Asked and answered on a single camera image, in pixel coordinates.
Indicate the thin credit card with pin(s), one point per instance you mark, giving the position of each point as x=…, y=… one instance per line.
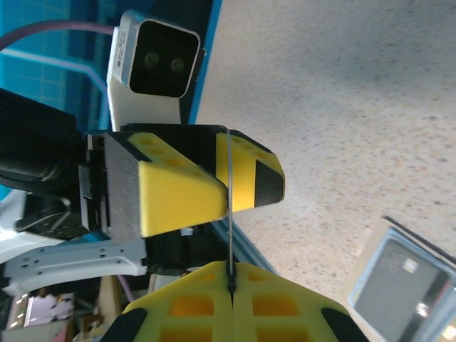
x=231, y=246

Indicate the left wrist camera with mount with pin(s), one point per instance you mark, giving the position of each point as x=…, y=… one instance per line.
x=160, y=60

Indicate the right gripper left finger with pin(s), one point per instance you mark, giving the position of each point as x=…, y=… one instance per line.
x=192, y=310

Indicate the blue table edge strip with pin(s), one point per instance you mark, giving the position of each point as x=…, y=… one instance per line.
x=213, y=21

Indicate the aluminium table rail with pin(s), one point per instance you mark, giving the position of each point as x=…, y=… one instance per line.
x=249, y=249

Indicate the row of colour swatches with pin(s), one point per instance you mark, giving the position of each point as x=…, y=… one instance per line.
x=367, y=281

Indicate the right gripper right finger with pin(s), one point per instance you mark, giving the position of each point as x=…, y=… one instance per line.
x=274, y=310

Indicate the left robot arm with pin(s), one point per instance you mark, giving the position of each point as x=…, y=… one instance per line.
x=71, y=260

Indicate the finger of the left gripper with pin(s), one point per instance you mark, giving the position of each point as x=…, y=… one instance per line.
x=246, y=178
x=178, y=199

